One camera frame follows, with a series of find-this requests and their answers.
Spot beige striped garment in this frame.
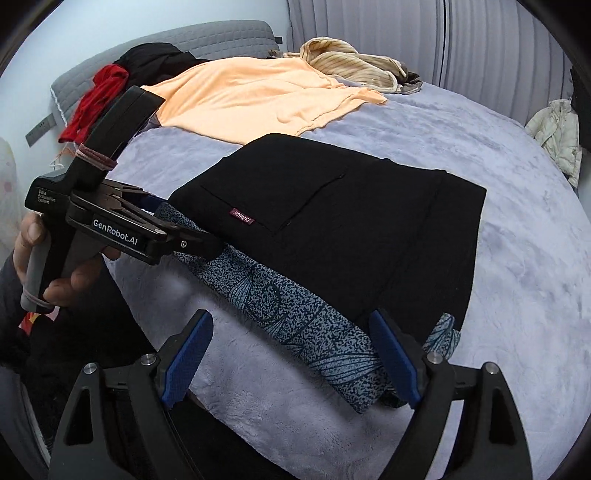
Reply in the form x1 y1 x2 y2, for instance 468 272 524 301
300 38 411 93

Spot black garment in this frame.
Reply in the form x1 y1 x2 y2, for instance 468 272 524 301
113 42 209 78

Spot grey wall switch panel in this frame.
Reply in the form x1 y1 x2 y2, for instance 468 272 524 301
25 115 57 147

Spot person's left hand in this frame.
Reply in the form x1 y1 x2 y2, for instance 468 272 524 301
13 216 122 309

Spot dark hanging garment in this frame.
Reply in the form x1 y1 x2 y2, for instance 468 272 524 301
570 65 591 152

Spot white puffer jacket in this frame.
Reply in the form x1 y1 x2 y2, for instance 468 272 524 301
524 98 583 188

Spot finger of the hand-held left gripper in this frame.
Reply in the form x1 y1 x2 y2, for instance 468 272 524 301
168 230 225 260
104 181 174 217

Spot black pants with patterned trim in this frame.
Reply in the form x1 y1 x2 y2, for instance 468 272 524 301
152 133 488 414

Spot lavender fleece blanket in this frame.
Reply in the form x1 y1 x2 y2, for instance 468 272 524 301
102 78 588 480

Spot grey pleated curtain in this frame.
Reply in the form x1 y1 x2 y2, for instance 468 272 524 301
286 0 575 129

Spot red garment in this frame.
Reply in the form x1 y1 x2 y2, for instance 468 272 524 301
58 65 130 145

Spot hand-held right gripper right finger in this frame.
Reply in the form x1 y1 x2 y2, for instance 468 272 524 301
368 308 534 480

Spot grey-brown garment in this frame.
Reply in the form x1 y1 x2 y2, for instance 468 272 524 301
396 69 424 96

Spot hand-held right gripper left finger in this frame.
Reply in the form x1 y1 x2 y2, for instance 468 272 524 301
48 309 214 480

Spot peach shirt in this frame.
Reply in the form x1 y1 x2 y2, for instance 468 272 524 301
141 60 389 143

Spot grey quilted headboard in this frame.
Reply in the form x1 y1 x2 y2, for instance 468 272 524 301
51 20 283 126

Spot pale spotted cloth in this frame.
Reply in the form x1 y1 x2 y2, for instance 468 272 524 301
0 137 29 261

